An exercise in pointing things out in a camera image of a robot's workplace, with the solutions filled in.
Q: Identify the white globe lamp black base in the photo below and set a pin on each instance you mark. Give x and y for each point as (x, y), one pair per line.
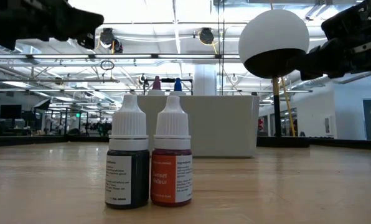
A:
(272, 34)

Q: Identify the black background monitor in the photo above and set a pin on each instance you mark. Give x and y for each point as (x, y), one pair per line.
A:
(10, 111)

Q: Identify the grey plastic tray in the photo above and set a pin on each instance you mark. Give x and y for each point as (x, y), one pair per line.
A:
(216, 124)

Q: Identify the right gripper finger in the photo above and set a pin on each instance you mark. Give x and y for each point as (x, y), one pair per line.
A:
(322, 57)
(310, 76)

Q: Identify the small brown orange-label dropper bottle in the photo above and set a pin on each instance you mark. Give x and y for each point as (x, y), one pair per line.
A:
(163, 180)

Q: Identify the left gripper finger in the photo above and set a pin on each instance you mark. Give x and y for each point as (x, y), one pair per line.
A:
(87, 40)
(76, 21)

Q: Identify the small black dropper bottle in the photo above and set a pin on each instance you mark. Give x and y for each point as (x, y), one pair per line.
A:
(139, 180)

